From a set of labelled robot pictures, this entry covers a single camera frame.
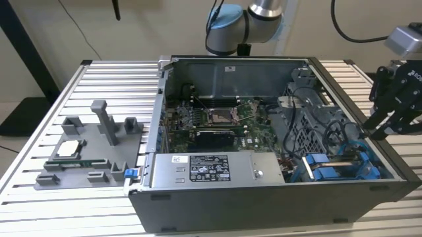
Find copper wound coil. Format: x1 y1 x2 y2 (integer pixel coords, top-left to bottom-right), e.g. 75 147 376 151
277 159 294 175

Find black graphics card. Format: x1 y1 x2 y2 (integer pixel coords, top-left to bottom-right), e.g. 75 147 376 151
170 128 237 152

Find grey metal disk bay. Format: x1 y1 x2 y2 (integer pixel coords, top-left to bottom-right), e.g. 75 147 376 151
270 68 392 182

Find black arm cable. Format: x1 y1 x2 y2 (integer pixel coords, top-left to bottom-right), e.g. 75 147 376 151
205 0 225 32

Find black heatsink block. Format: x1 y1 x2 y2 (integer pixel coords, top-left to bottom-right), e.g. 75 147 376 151
180 83 194 97

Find silver power supply unit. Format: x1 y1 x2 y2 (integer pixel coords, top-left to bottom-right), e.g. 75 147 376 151
149 152 285 186

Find thin wire locking lever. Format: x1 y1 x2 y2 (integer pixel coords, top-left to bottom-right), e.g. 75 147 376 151
192 94 210 111

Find CPU socket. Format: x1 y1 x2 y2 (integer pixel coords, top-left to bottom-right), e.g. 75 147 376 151
205 107 240 124

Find metal socket cover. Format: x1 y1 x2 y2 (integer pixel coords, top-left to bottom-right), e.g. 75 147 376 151
234 102 260 122

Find thick black wrist cable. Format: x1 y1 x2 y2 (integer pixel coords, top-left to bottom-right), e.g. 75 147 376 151
329 0 389 43

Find thin black wall wire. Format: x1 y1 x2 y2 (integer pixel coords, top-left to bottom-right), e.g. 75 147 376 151
57 0 104 61

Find long black case cable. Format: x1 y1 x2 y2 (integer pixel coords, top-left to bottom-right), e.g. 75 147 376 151
282 86 323 158

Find hard disk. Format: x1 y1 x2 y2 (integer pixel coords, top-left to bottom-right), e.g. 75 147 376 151
304 152 371 173

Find black antenna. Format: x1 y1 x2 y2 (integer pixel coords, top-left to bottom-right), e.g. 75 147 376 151
110 0 121 21

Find white cable connector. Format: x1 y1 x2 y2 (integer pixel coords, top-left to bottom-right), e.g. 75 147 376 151
277 96 298 108

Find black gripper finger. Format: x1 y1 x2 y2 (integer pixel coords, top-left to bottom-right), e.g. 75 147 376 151
361 65 396 130
368 103 422 141

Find blue plastic bay bracket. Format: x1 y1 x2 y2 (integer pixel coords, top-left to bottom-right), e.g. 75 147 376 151
313 167 380 182

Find silver CPU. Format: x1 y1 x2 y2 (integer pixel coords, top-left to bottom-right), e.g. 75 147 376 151
54 140 82 158

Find black disk wire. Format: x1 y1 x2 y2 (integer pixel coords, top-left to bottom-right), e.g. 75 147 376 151
323 120 367 149

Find black stand with base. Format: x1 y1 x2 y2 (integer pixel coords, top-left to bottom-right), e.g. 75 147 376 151
0 0 61 137

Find green motherboard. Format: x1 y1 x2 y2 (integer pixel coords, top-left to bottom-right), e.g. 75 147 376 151
162 96 284 154

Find black open PC case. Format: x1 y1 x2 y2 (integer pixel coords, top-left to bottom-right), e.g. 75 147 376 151
122 54 422 234

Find grey parts rack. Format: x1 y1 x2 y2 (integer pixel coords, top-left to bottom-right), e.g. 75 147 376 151
33 100 145 191

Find blue disk wire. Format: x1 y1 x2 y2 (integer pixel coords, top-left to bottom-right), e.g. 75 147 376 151
335 139 367 159

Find green RAM stick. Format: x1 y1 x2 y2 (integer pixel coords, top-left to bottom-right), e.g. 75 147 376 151
49 160 106 168

